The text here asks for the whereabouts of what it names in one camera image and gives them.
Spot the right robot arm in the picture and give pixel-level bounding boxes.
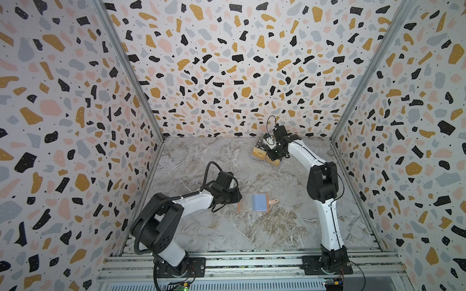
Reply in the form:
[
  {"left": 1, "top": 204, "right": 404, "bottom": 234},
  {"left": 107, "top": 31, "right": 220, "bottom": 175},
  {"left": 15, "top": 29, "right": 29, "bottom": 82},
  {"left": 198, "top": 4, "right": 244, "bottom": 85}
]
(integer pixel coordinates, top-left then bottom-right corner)
[{"left": 263, "top": 124, "right": 353, "bottom": 274}]

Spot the black VIP card left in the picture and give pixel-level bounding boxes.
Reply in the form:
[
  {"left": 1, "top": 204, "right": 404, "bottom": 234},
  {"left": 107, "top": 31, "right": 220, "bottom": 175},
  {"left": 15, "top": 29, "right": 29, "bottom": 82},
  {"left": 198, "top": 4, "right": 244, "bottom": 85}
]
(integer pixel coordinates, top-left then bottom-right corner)
[{"left": 255, "top": 140, "right": 266, "bottom": 152}]

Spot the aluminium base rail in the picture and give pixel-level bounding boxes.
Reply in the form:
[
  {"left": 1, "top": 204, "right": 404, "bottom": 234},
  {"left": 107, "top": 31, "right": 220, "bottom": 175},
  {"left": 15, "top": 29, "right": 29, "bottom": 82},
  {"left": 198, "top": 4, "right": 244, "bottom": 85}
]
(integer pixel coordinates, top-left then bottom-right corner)
[{"left": 96, "top": 249, "right": 414, "bottom": 291}]

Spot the clear acrylic card display stand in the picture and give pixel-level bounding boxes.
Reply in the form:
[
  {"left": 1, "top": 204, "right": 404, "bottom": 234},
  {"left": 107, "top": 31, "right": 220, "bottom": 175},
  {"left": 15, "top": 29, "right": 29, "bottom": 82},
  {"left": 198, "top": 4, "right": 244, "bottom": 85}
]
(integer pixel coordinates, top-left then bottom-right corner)
[{"left": 252, "top": 138, "right": 280, "bottom": 167}]

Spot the gold VIP card right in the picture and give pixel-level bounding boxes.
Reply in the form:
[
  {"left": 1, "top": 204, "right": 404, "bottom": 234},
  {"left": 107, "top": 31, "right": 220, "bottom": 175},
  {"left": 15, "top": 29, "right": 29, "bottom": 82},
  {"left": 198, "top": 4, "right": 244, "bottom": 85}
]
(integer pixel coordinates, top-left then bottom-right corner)
[{"left": 265, "top": 156, "right": 281, "bottom": 167}]

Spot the gold VIP card left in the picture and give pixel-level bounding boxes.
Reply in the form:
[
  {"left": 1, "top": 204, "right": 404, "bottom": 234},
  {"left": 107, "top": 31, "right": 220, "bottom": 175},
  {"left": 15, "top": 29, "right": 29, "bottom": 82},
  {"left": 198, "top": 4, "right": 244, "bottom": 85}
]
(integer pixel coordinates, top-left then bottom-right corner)
[{"left": 252, "top": 148, "right": 267, "bottom": 160}]

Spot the tan leather card holder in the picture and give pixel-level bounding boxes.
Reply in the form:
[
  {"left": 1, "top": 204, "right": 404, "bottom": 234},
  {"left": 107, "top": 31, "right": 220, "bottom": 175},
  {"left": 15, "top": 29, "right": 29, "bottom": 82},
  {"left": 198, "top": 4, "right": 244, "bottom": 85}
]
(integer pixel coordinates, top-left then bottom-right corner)
[{"left": 237, "top": 194, "right": 279, "bottom": 213}]

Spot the gold vip card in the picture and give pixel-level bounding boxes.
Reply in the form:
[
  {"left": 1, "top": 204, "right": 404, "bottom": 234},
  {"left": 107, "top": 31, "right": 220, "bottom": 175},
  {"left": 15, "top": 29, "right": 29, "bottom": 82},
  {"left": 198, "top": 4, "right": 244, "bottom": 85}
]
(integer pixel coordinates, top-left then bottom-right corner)
[
  {"left": 252, "top": 148, "right": 267, "bottom": 160},
  {"left": 265, "top": 156, "right": 281, "bottom": 167}
]

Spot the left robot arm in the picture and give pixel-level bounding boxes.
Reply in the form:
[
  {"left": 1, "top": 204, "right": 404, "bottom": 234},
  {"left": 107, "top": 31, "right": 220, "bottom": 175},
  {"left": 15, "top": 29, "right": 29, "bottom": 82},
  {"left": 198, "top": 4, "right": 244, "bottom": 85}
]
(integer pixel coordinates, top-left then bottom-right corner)
[{"left": 131, "top": 171, "right": 242, "bottom": 276}]

